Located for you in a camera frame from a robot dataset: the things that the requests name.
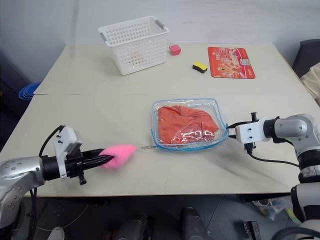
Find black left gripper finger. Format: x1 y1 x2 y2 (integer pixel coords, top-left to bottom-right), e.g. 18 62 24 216
82 154 116 169
81 147 105 159

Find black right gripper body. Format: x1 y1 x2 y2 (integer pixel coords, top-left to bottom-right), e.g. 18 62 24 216
233 112 260 154

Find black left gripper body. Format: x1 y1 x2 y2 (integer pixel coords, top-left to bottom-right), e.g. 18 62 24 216
63 147 88 186

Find pink fluffy cloth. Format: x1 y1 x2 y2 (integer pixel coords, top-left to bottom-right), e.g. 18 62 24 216
98 143 137 169

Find clear blue-trimmed plastic pouch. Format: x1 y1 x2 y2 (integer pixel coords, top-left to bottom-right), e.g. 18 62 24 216
141 97 229 153

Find orange cloth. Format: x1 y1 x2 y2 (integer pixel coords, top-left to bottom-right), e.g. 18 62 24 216
157 105 220 146

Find red printed flat package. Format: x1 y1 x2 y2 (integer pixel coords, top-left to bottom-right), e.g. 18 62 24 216
207 46 257 79

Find yellow and black sponge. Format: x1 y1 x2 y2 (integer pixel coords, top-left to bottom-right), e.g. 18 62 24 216
191 60 209 74

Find beige cushion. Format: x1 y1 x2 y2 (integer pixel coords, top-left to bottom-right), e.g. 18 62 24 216
299 62 320 106

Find dark rounded shape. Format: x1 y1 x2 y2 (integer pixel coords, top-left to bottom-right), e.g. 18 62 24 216
179 206 213 240
109 212 156 240

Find clear plastic bag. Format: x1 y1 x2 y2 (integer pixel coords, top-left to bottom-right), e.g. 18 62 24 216
252 196 296 221

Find dark chair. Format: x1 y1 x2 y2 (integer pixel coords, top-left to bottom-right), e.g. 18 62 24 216
291 39 320 76

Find blue stacked plastic items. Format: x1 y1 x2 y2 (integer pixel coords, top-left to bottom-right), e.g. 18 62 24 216
18 82 42 101

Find small pink cube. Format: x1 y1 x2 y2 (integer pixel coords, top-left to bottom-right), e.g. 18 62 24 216
168 44 182 57

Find white perforated plastic basket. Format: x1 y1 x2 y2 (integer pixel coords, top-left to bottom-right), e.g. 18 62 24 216
97 15 170 77

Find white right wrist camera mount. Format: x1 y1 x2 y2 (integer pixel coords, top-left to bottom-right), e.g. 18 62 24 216
234 118 267 145

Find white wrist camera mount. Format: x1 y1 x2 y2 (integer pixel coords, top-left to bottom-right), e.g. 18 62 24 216
234 118 267 145
51 124 84 181

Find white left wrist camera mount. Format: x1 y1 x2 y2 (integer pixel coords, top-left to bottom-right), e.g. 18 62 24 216
51 124 84 181

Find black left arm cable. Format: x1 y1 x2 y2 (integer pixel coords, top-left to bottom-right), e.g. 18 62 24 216
29 125 63 240

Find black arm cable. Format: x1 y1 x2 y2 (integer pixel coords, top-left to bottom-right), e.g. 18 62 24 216
246 148 300 168
29 125 63 240

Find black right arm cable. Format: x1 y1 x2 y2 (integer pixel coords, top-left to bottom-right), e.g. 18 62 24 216
246 148 300 168

